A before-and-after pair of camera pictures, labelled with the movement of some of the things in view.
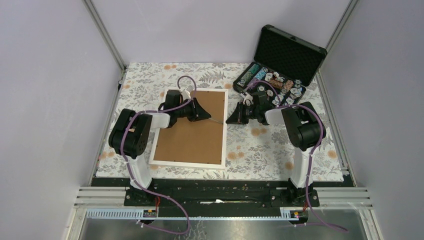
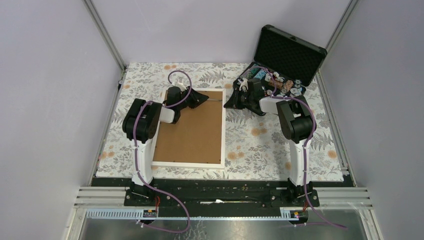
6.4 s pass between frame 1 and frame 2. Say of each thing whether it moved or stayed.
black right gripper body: moved
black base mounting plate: stayed
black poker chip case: stayed
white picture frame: stayed
